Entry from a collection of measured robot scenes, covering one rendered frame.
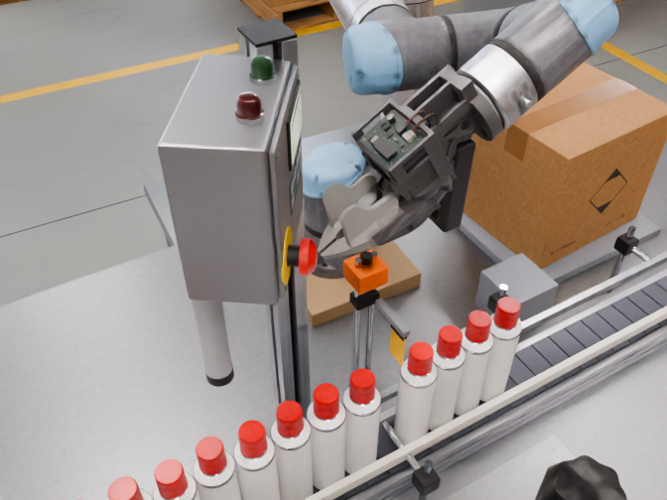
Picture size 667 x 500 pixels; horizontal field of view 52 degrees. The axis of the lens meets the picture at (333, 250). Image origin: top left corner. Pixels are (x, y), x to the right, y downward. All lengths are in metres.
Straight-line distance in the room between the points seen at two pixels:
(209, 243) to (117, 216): 2.31
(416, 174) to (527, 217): 0.74
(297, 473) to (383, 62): 0.53
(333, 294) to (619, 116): 0.63
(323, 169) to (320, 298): 0.25
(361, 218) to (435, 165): 0.08
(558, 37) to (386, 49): 0.17
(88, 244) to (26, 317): 1.45
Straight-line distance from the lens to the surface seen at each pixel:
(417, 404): 0.98
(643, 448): 1.23
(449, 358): 0.97
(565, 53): 0.69
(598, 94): 1.46
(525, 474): 1.09
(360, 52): 0.73
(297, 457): 0.90
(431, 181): 0.66
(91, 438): 1.20
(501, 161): 1.37
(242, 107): 0.60
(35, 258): 2.86
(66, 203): 3.09
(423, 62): 0.74
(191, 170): 0.60
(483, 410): 1.09
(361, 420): 0.92
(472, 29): 0.77
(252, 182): 0.59
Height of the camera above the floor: 1.79
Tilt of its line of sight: 42 degrees down
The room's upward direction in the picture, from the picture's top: straight up
